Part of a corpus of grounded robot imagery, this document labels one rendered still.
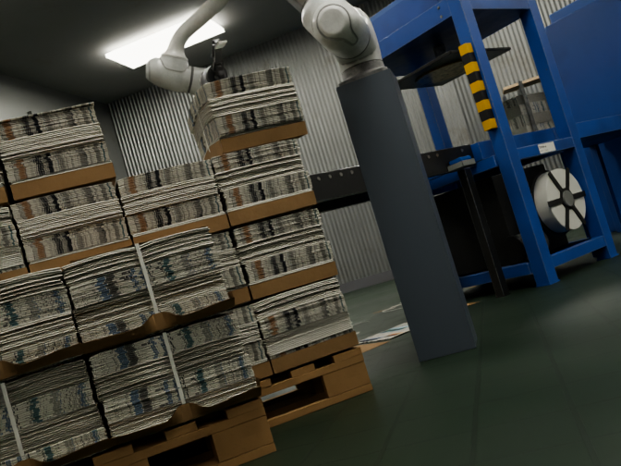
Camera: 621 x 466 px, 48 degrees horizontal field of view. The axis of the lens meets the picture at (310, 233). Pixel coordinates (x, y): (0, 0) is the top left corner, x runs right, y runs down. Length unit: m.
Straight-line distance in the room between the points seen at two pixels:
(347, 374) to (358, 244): 6.57
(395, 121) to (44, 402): 1.43
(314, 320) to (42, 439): 0.85
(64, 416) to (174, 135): 7.93
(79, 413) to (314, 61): 7.60
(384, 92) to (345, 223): 6.33
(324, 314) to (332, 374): 0.18
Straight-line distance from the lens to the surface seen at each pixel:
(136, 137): 9.79
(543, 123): 4.60
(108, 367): 1.78
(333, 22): 2.33
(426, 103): 4.73
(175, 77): 2.68
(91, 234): 2.09
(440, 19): 3.87
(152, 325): 1.77
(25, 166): 2.14
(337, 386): 2.19
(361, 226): 8.70
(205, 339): 1.80
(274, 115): 2.23
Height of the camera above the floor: 0.42
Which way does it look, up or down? 3 degrees up
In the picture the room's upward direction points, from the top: 17 degrees counter-clockwise
